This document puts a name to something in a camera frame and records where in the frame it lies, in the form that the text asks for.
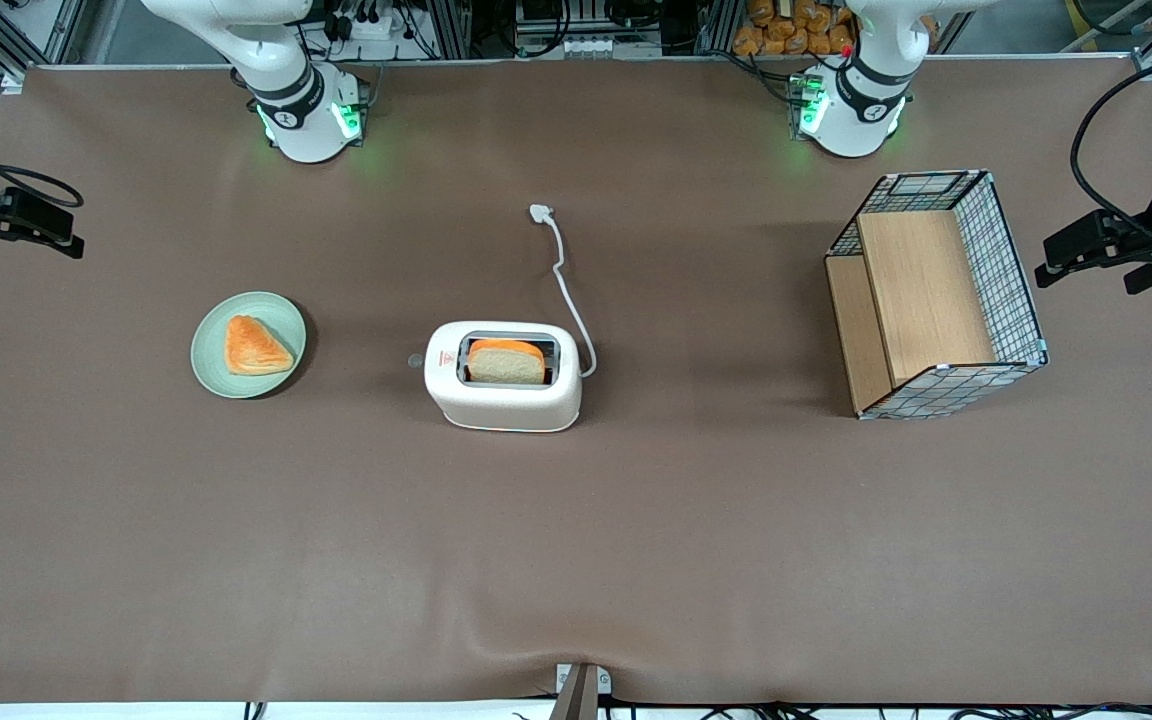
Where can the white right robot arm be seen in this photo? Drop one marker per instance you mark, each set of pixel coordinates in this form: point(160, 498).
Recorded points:
point(286, 90)

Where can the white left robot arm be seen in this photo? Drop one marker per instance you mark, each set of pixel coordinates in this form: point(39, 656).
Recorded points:
point(861, 100)

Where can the white toaster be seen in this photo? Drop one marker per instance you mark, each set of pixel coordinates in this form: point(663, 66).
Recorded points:
point(501, 405)

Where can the light wooden shelf insert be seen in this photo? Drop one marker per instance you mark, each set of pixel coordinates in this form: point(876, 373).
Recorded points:
point(921, 290)

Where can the pale green round plate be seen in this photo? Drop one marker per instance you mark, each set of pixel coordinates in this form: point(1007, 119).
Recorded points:
point(211, 355)

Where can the orange triangular pastry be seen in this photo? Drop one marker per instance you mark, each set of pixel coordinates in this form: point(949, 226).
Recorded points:
point(254, 347)

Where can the bag of brown bread rolls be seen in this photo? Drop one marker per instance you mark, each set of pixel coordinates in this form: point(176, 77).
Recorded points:
point(786, 25)

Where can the white power strip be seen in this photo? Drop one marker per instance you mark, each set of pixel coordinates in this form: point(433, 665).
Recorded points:
point(371, 22)

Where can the bread slice with orange crust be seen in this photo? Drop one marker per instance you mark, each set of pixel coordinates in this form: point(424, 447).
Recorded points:
point(506, 365)

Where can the brown table mat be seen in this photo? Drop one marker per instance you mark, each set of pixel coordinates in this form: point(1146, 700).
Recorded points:
point(576, 540)

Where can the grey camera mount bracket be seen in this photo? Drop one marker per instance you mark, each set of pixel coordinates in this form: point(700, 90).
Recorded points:
point(581, 685)

